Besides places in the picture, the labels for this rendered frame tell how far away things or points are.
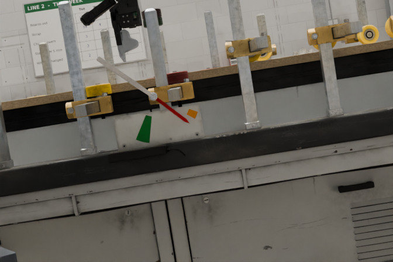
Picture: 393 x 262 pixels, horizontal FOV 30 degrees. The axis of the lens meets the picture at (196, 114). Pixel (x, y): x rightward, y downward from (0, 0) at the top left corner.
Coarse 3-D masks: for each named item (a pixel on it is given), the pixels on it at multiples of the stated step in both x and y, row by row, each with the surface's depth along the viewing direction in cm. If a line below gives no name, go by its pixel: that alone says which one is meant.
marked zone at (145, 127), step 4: (148, 116) 219; (144, 120) 219; (148, 120) 219; (144, 124) 219; (148, 124) 219; (140, 128) 219; (144, 128) 219; (148, 128) 219; (140, 132) 219; (144, 132) 219; (148, 132) 219; (140, 136) 219; (144, 136) 219; (148, 136) 219; (140, 140) 219; (144, 140) 219; (148, 140) 219
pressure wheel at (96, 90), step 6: (96, 84) 234; (102, 84) 231; (108, 84) 233; (90, 90) 231; (96, 90) 231; (102, 90) 231; (108, 90) 232; (90, 96) 232; (96, 96) 234; (102, 114) 234
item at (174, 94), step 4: (172, 88) 208; (176, 88) 194; (180, 88) 209; (168, 92) 190; (172, 92) 190; (176, 92) 190; (180, 92) 202; (168, 96) 190; (172, 96) 190; (176, 96) 190; (180, 96) 195; (172, 100) 190; (176, 100) 190
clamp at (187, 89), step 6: (174, 84) 218; (180, 84) 218; (186, 84) 218; (150, 90) 219; (156, 90) 218; (162, 90) 218; (186, 90) 218; (192, 90) 218; (162, 96) 218; (186, 96) 218; (192, 96) 218; (150, 102) 219; (156, 102) 218
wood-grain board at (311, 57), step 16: (352, 48) 238; (368, 48) 238; (384, 48) 238; (256, 64) 238; (272, 64) 238; (288, 64) 238; (144, 80) 238; (192, 80) 238; (48, 96) 239; (64, 96) 239
